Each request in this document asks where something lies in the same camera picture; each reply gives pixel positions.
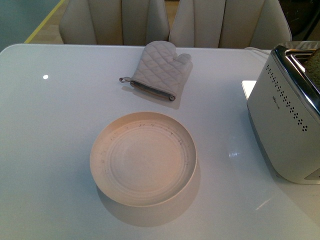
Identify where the bread slice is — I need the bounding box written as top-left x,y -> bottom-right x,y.
304,48 -> 320,91

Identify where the white silver toaster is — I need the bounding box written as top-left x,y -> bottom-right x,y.
247,45 -> 320,185

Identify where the beige round plate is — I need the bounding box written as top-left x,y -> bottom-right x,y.
89,111 -> 198,207

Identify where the grey quilted oven mitt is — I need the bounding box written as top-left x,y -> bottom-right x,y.
119,40 -> 193,101

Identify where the beige left chair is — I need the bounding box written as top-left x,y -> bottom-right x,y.
59,0 -> 170,46

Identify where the beige chair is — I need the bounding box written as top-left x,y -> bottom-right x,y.
59,0 -> 170,46
169,0 -> 292,50

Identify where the beige right chair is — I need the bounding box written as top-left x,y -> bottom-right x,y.
169,0 -> 292,50

